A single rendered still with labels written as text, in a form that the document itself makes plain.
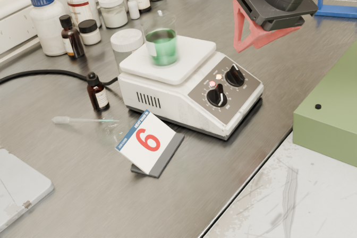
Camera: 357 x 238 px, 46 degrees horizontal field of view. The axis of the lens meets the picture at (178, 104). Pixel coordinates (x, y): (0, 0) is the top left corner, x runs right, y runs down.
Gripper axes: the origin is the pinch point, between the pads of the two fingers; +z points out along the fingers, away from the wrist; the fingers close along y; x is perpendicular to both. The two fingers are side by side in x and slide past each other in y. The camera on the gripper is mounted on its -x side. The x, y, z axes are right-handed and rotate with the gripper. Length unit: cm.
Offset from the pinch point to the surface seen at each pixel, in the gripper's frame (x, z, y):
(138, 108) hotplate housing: -3.3, 17.0, 11.8
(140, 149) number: 5.5, 12.7, 16.7
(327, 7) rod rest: -11.6, 8.5, -34.9
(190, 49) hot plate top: -6.4, 7.6, 3.4
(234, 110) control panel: 6.2, 7.3, 2.7
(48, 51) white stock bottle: -31.2, 33.0, 16.7
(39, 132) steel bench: -7.9, 25.1, 26.2
